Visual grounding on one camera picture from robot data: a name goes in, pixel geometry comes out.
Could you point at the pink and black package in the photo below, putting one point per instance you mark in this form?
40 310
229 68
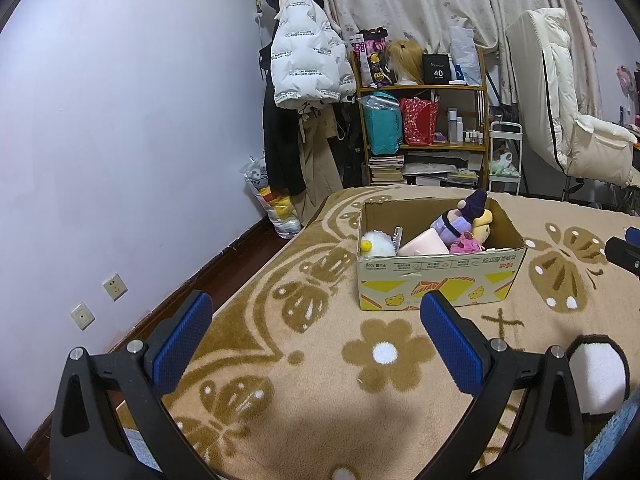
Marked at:
372 60

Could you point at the pink fan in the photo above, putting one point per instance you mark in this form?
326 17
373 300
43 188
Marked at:
627 80

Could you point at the tall white bottle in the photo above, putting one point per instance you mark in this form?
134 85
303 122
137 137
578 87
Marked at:
452 125

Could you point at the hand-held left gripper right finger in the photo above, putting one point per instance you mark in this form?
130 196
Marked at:
452 347

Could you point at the white padded chair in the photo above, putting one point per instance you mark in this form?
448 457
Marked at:
555 100

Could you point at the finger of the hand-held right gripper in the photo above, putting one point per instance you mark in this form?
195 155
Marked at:
622 257

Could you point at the beige floral curtain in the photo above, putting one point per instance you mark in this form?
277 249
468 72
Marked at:
425 0

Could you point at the pale pink plush cushion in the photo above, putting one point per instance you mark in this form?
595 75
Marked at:
425 246

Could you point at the teal bag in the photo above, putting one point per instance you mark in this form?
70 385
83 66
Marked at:
382 127

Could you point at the pale green bag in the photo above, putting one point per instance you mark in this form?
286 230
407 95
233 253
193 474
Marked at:
502 165

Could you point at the printed cardboard box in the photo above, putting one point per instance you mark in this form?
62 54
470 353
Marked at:
450 280

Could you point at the yellow plush toy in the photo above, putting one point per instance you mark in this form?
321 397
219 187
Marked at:
482 227

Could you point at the white wall outlet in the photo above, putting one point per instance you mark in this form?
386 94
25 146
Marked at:
115 287
81 316

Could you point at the dark hanging clothes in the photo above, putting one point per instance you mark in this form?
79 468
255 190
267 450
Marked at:
350 145

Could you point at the wooden shelf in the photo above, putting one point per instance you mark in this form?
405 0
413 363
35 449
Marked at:
425 89

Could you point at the blonde wig on stand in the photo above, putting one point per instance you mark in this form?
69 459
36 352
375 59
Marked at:
402 57

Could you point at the stack of books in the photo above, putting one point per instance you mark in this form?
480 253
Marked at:
386 170

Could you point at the magenta plush toy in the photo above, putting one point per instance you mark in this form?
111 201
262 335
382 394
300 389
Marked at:
467 246

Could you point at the white metal cart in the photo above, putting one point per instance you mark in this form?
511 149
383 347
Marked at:
505 125

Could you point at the red patterned bag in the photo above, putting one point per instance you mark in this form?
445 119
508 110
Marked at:
419 122

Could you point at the light blue cloth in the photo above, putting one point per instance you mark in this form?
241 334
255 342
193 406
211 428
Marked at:
615 440

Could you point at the white puffer jacket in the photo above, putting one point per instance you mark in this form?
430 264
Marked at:
305 50

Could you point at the black box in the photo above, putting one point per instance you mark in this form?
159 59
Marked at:
439 67

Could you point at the clear bag of plush toys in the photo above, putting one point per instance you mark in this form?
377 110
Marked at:
272 200

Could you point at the beige patterned blanket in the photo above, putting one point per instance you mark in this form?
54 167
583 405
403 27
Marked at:
310 410

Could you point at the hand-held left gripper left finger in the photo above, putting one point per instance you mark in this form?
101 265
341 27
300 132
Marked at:
182 342

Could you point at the purple plush doll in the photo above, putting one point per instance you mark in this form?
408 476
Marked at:
457 220

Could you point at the pile of papers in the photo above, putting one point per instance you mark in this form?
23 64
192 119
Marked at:
440 167

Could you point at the white and black roll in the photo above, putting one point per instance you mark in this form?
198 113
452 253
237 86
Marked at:
397 236

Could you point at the white fluffy plush toy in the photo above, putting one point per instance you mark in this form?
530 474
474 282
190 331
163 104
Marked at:
375 245

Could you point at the white plastic bag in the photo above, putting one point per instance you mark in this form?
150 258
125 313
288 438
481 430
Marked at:
465 55

